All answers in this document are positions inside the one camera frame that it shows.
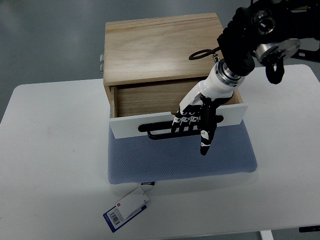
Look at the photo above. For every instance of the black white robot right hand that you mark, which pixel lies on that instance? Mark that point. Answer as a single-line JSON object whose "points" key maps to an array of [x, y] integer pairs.
{"points": [[199, 106]]}

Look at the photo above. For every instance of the white top drawer black handle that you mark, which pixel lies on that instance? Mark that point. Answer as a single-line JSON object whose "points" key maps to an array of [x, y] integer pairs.
{"points": [[132, 105]]}

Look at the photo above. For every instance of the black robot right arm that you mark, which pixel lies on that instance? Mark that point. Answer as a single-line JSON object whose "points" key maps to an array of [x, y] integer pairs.
{"points": [[269, 31]]}

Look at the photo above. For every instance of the wooden drawer cabinet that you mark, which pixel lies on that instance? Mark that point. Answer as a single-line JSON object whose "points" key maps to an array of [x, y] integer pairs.
{"points": [[158, 49]]}

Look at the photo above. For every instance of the blue mesh cushion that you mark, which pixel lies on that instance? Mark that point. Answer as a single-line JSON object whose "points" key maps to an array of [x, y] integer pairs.
{"points": [[140, 159]]}

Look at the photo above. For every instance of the metal hinges on cabinet back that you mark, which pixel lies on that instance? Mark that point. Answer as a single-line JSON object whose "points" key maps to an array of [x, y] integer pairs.
{"points": [[101, 61]]}

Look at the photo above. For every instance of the white and blue product tag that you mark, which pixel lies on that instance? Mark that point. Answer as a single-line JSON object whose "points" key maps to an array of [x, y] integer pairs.
{"points": [[128, 207]]}

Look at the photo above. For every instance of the black object at table edge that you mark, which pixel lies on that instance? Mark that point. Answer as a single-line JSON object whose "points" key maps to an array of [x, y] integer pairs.
{"points": [[309, 229]]}

